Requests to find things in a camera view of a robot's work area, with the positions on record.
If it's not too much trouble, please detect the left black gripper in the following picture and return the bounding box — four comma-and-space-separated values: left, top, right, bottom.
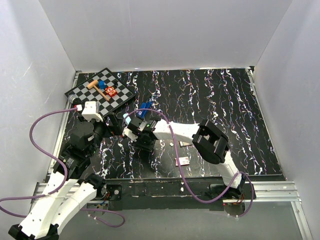
80, 111, 123, 157

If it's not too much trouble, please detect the light blue stapler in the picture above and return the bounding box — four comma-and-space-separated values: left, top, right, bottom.
123, 113, 131, 125

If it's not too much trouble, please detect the staple box tray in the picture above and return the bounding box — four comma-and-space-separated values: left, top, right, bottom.
178, 141, 193, 148

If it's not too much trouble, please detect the red white staple box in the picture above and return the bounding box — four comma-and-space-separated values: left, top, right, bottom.
175, 157, 190, 167

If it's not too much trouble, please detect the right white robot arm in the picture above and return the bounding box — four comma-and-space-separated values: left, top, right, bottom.
126, 117, 245, 199

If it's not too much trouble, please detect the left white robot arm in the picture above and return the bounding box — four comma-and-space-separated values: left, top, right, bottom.
8, 113, 123, 240

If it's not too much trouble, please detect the checkered chess board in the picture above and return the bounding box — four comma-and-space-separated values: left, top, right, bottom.
65, 67, 136, 118

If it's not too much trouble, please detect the blue toy block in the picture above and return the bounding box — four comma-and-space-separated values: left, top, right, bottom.
98, 80, 106, 90

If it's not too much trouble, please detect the wooden toy mallet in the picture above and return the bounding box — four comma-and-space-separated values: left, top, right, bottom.
87, 80, 110, 101

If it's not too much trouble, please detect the black cylinder silver cap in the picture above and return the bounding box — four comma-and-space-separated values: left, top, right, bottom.
67, 94, 83, 106

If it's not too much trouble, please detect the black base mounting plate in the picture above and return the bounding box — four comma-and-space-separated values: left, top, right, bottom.
77, 176, 238, 212

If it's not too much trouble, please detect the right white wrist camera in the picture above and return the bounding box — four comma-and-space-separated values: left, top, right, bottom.
122, 126, 139, 142

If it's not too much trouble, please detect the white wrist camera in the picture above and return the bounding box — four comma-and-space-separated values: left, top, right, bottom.
122, 126, 139, 142
81, 101, 103, 122

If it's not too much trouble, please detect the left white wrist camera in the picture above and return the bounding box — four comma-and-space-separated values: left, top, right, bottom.
81, 101, 103, 122

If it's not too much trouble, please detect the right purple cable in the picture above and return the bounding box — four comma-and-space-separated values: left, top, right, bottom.
121, 108, 256, 218

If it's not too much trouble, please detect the purple cable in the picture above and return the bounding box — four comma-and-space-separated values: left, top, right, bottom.
0, 107, 126, 228
121, 108, 256, 218

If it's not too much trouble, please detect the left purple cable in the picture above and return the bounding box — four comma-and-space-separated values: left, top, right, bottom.
0, 107, 126, 228

